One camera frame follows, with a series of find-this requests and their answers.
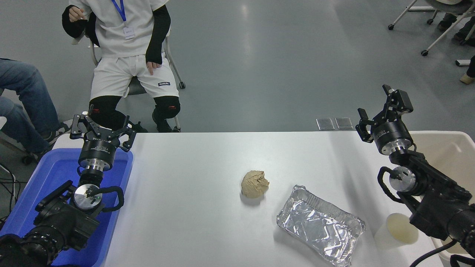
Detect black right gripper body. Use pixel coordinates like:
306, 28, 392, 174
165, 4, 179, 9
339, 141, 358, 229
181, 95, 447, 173
371, 119, 413, 153

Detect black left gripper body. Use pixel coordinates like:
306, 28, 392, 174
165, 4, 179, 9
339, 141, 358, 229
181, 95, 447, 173
78, 128, 120, 166

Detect white paper cup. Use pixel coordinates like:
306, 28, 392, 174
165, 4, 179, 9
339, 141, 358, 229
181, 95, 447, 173
374, 213, 419, 251

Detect person's right hand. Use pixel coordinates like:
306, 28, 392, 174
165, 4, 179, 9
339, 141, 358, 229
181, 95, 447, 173
69, 6, 86, 22

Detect grey metal-framed chair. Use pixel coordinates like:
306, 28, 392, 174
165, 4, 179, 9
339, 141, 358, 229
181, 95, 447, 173
72, 15, 186, 133

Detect blue plastic tray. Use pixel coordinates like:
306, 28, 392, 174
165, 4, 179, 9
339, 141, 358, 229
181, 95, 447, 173
0, 148, 134, 267

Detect large pale plastic bin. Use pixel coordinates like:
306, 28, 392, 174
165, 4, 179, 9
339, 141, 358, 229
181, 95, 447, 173
408, 131, 475, 264

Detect person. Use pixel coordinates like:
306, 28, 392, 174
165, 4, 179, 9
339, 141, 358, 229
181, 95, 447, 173
436, 0, 475, 47
459, 56, 475, 85
0, 58, 71, 154
62, 0, 182, 133

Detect white-legged wheeled chair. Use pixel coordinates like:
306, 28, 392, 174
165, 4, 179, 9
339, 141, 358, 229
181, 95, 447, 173
388, 0, 475, 57

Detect silver foil tray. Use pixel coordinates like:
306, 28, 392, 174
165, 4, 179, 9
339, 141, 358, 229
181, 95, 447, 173
276, 185, 367, 267

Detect crumpled tan paper ball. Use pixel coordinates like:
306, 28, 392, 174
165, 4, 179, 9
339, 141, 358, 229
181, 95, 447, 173
241, 170, 270, 199

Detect black cables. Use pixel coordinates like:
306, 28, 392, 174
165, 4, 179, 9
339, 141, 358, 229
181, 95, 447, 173
0, 163, 17, 223

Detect blue lanyard with badge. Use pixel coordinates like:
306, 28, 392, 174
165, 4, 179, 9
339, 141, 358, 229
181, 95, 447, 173
111, 0, 135, 40

